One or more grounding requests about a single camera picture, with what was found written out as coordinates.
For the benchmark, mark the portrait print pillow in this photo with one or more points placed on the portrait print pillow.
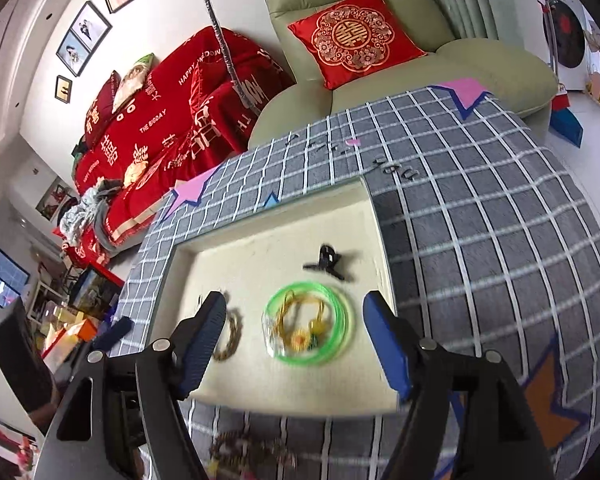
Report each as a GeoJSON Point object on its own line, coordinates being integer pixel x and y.
{"type": "Point", "coordinates": [135, 80]}

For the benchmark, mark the orange shopping bag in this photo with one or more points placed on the orange shopping bag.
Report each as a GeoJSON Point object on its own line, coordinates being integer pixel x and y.
{"type": "Point", "coordinates": [72, 337]}

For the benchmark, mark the white wedding picture frame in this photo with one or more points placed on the white wedding picture frame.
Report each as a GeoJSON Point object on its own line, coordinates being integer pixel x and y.
{"type": "Point", "coordinates": [91, 27]}

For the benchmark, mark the green translucent bangle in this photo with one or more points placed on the green translucent bangle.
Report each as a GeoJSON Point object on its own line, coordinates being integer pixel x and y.
{"type": "Point", "coordinates": [346, 320]}

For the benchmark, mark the green armchair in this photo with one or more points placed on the green armchair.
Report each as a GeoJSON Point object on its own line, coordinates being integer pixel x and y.
{"type": "Point", "coordinates": [480, 65]}

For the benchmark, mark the red printed sofa cover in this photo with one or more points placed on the red printed sofa cover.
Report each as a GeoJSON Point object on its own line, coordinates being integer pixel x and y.
{"type": "Point", "coordinates": [180, 110]}

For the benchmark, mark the black printed box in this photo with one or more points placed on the black printed box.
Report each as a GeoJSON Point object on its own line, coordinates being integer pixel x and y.
{"type": "Point", "coordinates": [95, 292]}

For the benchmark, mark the red satin cushion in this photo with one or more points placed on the red satin cushion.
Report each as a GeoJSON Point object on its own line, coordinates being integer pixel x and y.
{"type": "Point", "coordinates": [207, 92]}

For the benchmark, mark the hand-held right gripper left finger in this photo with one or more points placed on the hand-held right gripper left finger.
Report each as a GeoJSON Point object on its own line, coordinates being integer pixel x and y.
{"type": "Point", "coordinates": [200, 345]}

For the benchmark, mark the black hair claw clip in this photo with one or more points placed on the black hair claw clip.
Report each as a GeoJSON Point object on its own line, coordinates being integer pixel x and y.
{"type": "Point", "coordinates": [330, 260]}

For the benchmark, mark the red broom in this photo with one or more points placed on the red broom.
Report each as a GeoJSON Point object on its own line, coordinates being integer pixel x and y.
{"type": "Point", "coordinates": [560, 97]}

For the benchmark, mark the grey grid tablecloth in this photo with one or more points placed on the grey grid tablecloth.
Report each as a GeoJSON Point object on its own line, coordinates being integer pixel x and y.
{"type": "Point", "coordinates": [480, 260]}

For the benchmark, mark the green jewelry tray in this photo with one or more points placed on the green jewelry tray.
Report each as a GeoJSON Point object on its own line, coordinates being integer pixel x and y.
{"type": "Point", "coordinates": [260, 255]}

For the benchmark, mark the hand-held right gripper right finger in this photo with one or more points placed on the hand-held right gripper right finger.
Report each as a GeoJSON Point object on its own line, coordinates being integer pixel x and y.
{"type": "Point", "coordinates": [385, 345]}

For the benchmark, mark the cream cloth bundle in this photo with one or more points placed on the cream cloth bundle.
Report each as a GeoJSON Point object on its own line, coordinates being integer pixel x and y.
{"type": "Point", "coordinates": [136, 172]}

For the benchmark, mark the small black picture frame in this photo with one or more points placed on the small black picture frame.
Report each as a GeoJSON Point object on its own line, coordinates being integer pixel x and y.
{"type": "Point", "coordinates": [63, 89]}

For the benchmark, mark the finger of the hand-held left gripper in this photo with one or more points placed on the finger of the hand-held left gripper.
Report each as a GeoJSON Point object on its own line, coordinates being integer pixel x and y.
{"type": "Point", "coordinates": [112, 332]}

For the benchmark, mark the white washing machine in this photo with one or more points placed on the white washing machine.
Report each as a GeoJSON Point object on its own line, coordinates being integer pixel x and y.
{"type": "Point", "coordinates": [570, 30]}

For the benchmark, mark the blue dustpan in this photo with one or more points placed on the blue dustpan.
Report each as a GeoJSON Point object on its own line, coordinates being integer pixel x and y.
{"type": "Point", "coordinates": [566, 127]}

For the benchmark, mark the red embroidered cushion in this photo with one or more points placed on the red embroidered cushion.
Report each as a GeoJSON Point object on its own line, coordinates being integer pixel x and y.
{"type": "Point", "coordinates": [355, 35]}

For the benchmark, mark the grey clothes pile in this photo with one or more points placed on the grey clothes pile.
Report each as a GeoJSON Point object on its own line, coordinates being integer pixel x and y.
{"type": "Point", "coordinates": [80, 210]}

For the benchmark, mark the red lettered pillow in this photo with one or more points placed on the red lettered pillow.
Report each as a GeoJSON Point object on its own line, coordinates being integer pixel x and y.
{"type": "Point", "coordinates": [100, 110]}

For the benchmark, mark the teal photo picture frame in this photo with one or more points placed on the teal photo picture frame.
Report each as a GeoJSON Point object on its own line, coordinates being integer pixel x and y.
{"type": "Point", "coordinates": [72, 55]}

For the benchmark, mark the wall poster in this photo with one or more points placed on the wall poster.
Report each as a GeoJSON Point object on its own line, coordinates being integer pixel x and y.
{"type": "Point", "coordinates": [55, 197]}

